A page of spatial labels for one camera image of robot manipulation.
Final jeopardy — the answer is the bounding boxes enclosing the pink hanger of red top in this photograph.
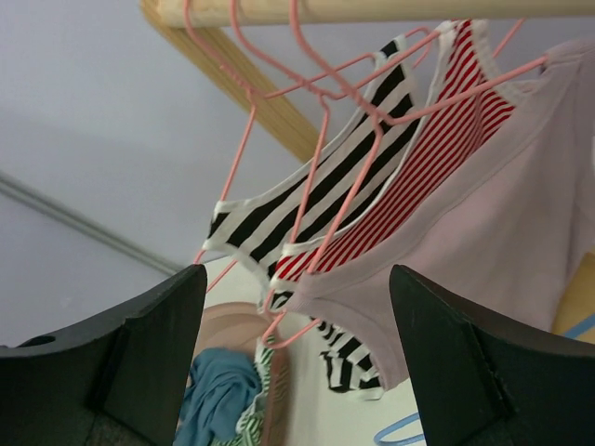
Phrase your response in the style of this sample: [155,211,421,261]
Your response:
[230,1,547,273]

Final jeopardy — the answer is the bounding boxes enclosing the pink hanger of black top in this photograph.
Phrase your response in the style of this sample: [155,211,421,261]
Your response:
[181,0,431,294]

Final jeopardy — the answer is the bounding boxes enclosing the red striped tank top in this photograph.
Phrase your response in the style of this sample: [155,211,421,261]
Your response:
[271,20,527,293]

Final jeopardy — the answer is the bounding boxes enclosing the mauve tank top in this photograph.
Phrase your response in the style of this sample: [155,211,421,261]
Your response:
[287,39,594,389]

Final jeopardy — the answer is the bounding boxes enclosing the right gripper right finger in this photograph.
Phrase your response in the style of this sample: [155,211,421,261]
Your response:
[390,265,594,445]

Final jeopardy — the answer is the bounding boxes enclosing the pink hanger of mauve top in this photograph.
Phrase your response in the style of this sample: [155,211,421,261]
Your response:
[262,1,548,349]

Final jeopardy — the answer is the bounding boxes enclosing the black white striped tank top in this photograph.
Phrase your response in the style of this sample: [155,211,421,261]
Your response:
[203,34,417,400]

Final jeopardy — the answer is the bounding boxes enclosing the wooden clothes rack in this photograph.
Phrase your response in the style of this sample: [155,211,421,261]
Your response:
[139,0,595,345]

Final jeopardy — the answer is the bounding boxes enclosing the green striped tank top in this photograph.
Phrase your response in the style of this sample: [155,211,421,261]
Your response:
[236,341,274,446]

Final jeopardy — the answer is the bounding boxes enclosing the teal tank top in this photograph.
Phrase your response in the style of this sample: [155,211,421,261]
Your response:
[173,348,262,445]

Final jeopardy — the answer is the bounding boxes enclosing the blue hanger of teal top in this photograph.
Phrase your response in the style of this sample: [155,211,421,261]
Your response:
[373,413,425,446]

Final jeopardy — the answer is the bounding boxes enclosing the pink plastic basin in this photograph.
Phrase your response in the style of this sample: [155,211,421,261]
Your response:
[194,302,292,446]

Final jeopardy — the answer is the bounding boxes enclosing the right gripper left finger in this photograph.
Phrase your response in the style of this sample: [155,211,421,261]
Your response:
[1,265,207,445]

